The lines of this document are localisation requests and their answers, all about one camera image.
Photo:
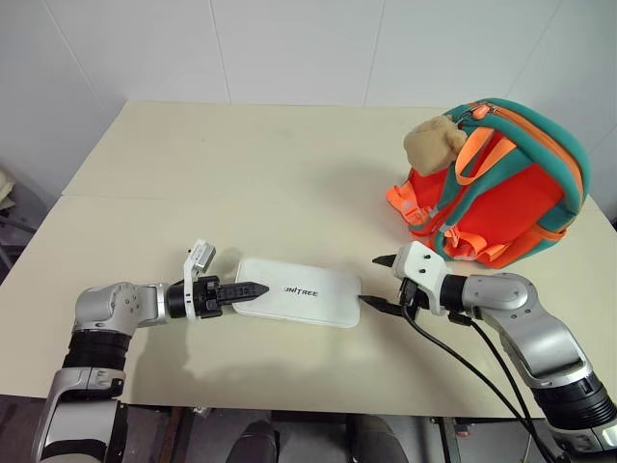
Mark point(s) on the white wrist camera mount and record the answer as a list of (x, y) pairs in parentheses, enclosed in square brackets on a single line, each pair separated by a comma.
[(200, 258), (419, 263)]

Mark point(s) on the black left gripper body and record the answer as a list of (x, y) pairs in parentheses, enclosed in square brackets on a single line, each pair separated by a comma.
[(207, 298)]

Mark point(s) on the orange and teal backpack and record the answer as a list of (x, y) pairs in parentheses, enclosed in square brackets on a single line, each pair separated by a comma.
[(501, 202)]

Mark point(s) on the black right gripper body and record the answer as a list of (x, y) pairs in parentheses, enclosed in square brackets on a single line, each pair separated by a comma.
[(410, 293)]

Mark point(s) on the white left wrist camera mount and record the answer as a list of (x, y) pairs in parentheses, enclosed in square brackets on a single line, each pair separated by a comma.
[(200, 258)]

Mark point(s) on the beige plush bear head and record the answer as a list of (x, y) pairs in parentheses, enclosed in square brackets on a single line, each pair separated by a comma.
[(431, 144)]

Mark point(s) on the white Unitree box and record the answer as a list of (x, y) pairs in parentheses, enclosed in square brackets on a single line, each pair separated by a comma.
[(308, 294)]

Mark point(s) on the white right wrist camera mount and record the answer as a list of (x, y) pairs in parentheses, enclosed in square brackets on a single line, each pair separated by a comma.
[(419, 263)]

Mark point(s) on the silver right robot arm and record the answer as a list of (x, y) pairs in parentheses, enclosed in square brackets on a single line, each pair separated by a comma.
[(525, 328)]

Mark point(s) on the dark rounded shape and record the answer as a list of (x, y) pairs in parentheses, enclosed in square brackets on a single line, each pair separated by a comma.
[(255, 443), (376, 441)]

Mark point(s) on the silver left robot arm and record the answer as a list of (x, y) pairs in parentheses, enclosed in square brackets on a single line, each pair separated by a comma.
[(106, 304)]

